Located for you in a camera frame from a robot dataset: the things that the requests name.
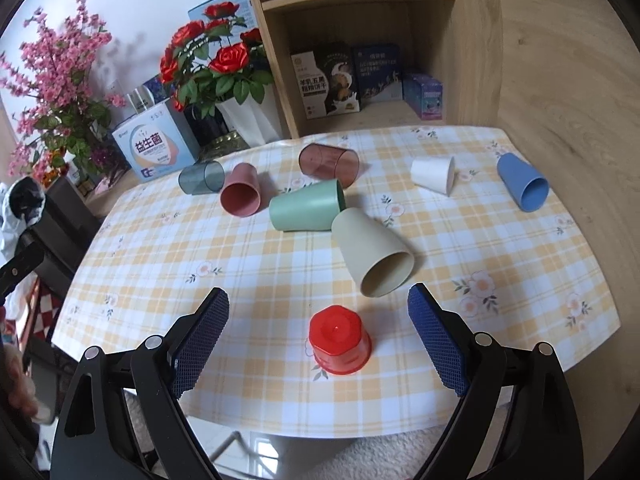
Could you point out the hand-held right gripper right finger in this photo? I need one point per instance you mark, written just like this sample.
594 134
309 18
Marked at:
437 340

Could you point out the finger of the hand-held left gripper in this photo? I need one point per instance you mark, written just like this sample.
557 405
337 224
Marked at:
17 270

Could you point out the green cup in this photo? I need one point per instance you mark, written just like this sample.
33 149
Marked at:
305 207

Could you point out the small dark blue box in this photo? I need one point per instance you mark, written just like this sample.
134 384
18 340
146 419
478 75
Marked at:
152 87

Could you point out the grey transparent cup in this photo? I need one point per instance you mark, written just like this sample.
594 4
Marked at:
200 179

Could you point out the wooden shelf unit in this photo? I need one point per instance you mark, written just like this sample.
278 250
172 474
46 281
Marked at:
470 60

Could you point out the red white checked cloth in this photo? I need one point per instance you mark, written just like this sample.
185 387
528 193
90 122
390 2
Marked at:
45 310

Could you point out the pink blossom branches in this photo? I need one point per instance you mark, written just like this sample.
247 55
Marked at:
55 70

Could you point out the black cabinet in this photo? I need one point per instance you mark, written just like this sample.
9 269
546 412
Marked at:
65 220

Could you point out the red cup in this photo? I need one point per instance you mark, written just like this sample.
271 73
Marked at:
340 337

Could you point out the white cup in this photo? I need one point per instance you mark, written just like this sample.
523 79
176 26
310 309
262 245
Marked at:
430 172

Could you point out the white fluffy rug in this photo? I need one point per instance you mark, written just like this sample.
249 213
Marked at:
380 452

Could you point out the light blue box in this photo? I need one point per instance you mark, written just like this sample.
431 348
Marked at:
240 2

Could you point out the white ribbed vase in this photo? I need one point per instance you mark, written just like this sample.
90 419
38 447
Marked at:
250 117

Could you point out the purple box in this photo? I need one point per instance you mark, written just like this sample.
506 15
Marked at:
425 95

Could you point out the pink cup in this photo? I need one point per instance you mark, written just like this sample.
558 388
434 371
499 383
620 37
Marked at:
241 187

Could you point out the blue cup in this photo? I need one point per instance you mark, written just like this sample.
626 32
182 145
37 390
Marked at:
517 177

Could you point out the beige cup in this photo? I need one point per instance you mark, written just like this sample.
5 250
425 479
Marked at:
362 240

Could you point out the white and black box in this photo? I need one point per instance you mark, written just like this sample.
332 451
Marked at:
312 87

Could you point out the maroon transparent cup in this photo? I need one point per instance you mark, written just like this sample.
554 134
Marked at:
325 160

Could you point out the yellow checked tablecloth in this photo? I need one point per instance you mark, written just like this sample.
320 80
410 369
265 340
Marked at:
250 270

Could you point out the white and blue carton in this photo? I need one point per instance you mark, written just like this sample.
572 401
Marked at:
155 142

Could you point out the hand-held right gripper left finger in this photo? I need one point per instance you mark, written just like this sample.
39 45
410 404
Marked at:
200 345

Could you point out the dark flower pot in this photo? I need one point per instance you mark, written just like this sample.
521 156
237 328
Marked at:
205 125

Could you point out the red rose bouquet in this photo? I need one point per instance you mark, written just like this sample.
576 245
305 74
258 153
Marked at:
227 60

